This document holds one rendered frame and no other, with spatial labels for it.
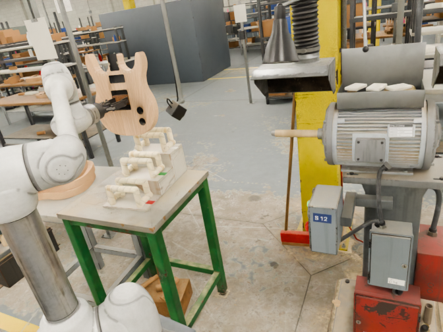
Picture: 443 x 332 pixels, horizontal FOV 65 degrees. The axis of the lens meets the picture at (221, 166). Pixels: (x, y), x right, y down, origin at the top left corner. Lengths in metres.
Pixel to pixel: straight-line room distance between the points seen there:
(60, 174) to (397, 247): 1.18
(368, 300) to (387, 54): 0.98
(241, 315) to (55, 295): 1.45
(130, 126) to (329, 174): 1.43
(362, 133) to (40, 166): 1.04
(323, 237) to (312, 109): 1.25
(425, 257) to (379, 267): 0.19
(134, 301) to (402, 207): 1.03
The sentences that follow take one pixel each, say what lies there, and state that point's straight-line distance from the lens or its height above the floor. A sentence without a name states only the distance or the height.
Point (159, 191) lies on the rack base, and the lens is 1.84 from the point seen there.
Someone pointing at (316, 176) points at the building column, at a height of 0.58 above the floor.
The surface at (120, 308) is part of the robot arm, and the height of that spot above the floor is 0.96.
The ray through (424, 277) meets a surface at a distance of 1.70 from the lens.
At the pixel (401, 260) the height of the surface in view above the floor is 0.82.
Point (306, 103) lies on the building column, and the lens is 2.39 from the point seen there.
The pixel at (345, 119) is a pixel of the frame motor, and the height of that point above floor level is 1.34.
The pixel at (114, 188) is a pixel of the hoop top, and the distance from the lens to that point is 1.81.
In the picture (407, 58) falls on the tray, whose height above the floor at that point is 1.51.
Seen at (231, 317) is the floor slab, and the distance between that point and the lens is 2.40.
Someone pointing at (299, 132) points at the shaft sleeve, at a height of 1.26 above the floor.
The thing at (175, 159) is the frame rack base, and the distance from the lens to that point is 1.96.
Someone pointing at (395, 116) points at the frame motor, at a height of 1.34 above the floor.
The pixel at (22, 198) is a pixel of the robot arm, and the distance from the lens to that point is 1.02.
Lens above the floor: 1.79
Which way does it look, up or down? 25 degrees down
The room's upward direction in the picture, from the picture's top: 9 degrees counter-clockwise
